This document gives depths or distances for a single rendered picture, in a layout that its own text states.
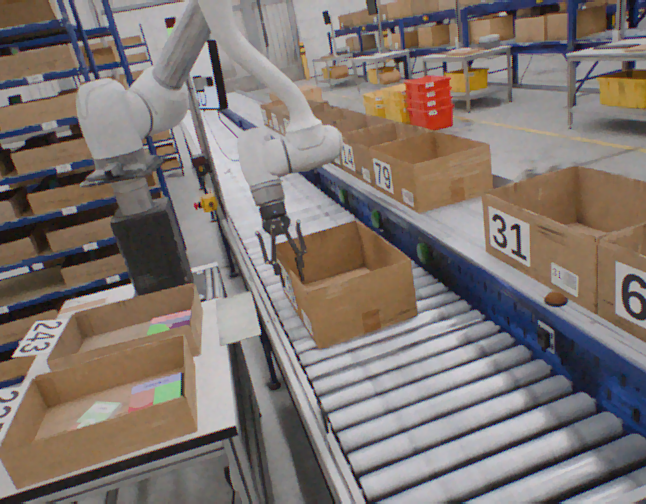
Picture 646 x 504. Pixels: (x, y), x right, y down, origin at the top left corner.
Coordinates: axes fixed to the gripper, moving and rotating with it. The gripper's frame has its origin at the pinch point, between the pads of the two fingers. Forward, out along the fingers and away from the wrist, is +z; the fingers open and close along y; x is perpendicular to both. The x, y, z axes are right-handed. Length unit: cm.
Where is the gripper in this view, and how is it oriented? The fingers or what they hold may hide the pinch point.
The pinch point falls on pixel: (290, 273)
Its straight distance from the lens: 149.8
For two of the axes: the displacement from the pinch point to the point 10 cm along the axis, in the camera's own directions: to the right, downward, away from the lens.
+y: -9.4, 2.8, -2.0
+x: 2.1, 0.0, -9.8
